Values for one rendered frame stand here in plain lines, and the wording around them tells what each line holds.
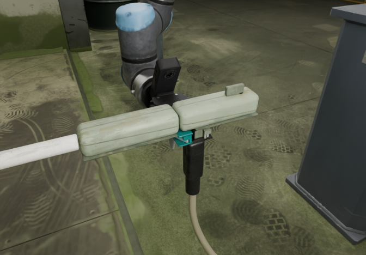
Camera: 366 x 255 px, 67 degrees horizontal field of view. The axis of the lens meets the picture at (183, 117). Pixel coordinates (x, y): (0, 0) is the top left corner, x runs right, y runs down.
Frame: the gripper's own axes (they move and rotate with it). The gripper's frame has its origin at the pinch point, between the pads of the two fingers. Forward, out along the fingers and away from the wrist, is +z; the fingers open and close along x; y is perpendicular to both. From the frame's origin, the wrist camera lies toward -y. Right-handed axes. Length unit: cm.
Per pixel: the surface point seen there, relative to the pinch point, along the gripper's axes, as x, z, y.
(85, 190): 20, -43, 47
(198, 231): -2.0, 0.0, 28.6
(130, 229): 10, -21, 47
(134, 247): 10, -15, 47
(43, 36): 27, -209, 33
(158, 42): -40, -128, 24
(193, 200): -0.7, -0.7, 18.5
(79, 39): 1, -210, 38
